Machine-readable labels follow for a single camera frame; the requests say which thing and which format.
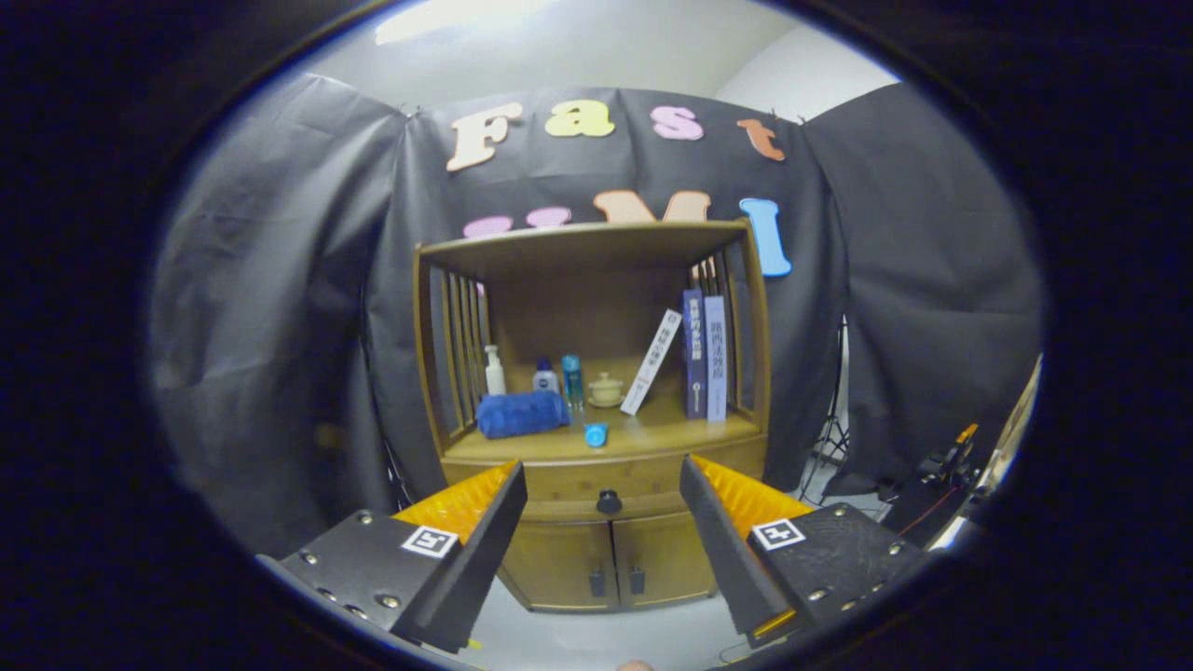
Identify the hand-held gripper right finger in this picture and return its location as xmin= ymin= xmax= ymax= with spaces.
xmin=679 ymin=454 xmax=933 ymax=650

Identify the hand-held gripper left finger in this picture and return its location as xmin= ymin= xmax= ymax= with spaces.
xmin=256 ymin=460 xmax=528 ymax=653

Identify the wooden drawer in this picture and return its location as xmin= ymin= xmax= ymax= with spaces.
xmin=440 ymin=433 xmax=770 ymax=523

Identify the wooden cabinet door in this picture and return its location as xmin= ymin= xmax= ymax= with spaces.
xmin=610 ymin=511 xmax=719 ymax=607
xmin=499 ymin=522 xmax=616 ymax=613

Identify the wooden countertop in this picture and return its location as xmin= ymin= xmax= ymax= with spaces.
xmin=446 ymin=401 xmax=763 ymax=464

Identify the wooden cabinet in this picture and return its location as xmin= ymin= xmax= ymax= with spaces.
xmin=413 ymin=218 xmax=773 ymax=614

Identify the blue folded towel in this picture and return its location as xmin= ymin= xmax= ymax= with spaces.
xmin=475 ymin=390 xmax=571 ymax=440

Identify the black tripod stand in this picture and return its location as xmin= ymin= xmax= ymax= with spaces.
xmin=802 ymin=317 xmax=851 ymax=495

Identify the light purple book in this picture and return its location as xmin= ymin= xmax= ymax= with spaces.
xmin=704 ymin=295 xmax=729 ymax=423

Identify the dark blue book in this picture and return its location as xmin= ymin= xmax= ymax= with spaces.
xmin=682 ymin=287 xmax=708 ymax=420

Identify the white book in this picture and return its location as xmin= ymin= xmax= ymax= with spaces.
xmin=620 ymin=308 xmax=684 ymax=417

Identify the black orange clamp tool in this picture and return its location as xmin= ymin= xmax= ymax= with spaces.
xmin=918 ymin=423 xmax=1003 ymax=495

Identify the black backdrop cloth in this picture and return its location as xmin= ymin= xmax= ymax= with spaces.
xmin=149 ymin=73 xmax=1043 ymax=560

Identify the light wooden board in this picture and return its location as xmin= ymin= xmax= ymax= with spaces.
xmin=993 ymin=354 xmax=1043 ymax=486

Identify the red cable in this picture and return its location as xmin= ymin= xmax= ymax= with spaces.
xmin=899 ymin=485 xmax=966 ymax=537

